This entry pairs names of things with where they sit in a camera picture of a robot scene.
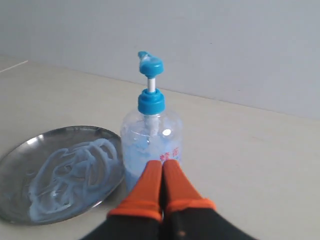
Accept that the round stainless steel plate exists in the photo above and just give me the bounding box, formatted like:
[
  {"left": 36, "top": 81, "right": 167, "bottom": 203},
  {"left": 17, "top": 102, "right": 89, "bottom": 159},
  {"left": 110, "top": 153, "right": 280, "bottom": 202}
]
[{"left": 0, "top": 125, "right": 125, "bottom": 226}]

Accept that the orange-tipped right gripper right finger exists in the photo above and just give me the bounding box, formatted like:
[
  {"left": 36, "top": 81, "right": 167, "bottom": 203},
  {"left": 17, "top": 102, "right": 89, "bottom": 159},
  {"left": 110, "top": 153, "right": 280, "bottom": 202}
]
[{"left": 161, "top": 159, "right": 254, "bottom": 240}]

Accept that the blue soap pump bottle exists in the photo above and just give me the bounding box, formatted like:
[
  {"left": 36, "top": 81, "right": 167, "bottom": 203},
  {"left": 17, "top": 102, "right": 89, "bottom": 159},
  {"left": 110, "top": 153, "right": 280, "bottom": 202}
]
[{"left": 120, "top": 51, "right": 183, "bottom": 192}]

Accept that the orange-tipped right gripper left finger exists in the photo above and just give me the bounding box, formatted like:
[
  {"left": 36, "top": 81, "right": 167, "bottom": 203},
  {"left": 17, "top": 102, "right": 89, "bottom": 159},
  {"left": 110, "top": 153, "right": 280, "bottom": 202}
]
[{"left": 83, "top": 160, "right": 163, "bottom": 240}]

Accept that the blue soap smear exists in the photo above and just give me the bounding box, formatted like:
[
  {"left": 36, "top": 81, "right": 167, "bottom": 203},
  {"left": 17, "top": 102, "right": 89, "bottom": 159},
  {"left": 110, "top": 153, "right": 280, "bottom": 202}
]
[{"left": 28, "top": 138, "right": 124, "bottom": 224}]

